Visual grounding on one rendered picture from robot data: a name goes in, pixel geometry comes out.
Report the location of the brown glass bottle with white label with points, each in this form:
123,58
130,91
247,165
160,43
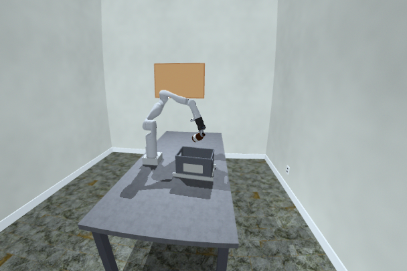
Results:
197,137

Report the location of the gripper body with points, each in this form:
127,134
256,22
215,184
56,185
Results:
199,121

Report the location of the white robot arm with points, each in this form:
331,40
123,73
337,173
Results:
150,124

